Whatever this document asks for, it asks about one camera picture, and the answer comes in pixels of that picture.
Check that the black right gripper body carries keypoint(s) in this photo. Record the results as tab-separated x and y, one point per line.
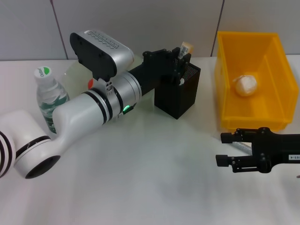
276	150

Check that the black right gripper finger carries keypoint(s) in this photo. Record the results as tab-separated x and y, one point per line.
243	161
243	136

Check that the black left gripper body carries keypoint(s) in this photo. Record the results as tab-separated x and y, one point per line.
154	68

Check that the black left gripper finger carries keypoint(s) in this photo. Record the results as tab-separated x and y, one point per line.
184	68
176	58

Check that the silver grey pen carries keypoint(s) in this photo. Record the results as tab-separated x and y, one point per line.
241	146

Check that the small beige eraser with barcode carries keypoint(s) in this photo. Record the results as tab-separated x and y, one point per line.
186	49

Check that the white paper ball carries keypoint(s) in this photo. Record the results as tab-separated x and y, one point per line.
245	85

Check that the red-orange fruit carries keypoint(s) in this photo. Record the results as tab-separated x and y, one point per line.
91	84

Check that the clear water bottle green label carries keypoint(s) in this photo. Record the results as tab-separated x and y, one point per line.
49	93

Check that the black mesh pen holder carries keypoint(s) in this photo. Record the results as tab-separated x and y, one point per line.
178	103

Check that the wavy translucent glass fruit plate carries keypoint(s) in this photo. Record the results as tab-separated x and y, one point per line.
75	77

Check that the yellow plastic bin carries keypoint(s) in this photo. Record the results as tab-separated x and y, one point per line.
234	51

